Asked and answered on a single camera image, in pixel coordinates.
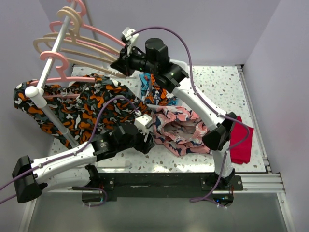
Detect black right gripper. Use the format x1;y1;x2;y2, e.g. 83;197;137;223
111;43;158;77

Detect pink patterned shorts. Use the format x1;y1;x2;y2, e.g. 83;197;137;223
153;106;210;157

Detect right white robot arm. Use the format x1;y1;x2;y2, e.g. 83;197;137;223
111;37;236;190

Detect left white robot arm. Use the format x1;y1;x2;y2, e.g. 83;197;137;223
12;124;154;203

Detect pink hanger rear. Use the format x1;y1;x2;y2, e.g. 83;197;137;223
56;0;125;47

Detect pink hanger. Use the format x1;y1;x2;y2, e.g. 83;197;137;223
56;0;125;47
29;51;95;88

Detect camouflage orange black shorts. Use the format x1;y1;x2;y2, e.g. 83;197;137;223
13;73;153;148

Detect pink hanger front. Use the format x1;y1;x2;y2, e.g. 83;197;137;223
29;51;95;88

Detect blue orange patterned garment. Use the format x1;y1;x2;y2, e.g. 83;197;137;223
139;72;180;106

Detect white plastic basket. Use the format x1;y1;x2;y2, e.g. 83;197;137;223
140;59;188;96

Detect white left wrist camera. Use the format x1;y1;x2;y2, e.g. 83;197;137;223
134;115;153;134

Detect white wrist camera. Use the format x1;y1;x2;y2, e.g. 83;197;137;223
121;27;139;56
134;115;153;134

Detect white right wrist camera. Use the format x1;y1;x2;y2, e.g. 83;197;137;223
121;27;139;56

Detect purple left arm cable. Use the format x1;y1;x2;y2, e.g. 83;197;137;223
0;94;143;206

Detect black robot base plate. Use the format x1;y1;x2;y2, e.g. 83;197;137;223
72;168;243;206

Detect white clothes rack rail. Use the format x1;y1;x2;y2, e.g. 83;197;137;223
25;9;80;147

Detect aluminium table frame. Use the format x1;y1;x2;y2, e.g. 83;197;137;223
19;65;295;232

